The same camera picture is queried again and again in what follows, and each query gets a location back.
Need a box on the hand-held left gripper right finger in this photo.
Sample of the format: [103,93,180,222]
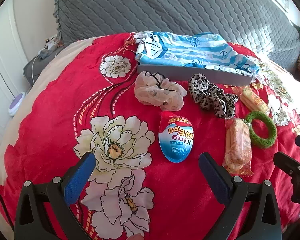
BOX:
[199,152,283,240]

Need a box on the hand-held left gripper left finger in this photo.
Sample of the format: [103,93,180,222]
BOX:
[14,152,97,240]

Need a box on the green hair tie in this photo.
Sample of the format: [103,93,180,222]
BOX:
[244,110,277,148]

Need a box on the orange clear cake packet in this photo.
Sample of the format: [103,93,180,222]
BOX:
[240,86,270,117]
[222,118,254,176]

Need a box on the blue red egg toy packet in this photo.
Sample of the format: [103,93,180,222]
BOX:
[158,111,193,162]

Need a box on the leopard print scrunchie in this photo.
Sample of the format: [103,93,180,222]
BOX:
[188,74,239,119]

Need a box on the beige sheer scrunchie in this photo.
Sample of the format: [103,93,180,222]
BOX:
[134,70,188,112]

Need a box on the purple white round container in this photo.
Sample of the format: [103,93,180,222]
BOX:
[8,92,27,117]

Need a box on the grey bedside stool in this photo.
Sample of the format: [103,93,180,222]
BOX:
[24,55,53,84]

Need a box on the small grey cloth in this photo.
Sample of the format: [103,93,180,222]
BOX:
[39,49,57,60]

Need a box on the grey box with cartoon cloth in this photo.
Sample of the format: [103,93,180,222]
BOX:
[135,31,260,77]

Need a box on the white wardrobe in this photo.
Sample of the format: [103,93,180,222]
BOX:
[0,0,59,155]

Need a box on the grey quilted headboard cover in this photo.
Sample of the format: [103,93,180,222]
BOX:
[54,0,300,68]

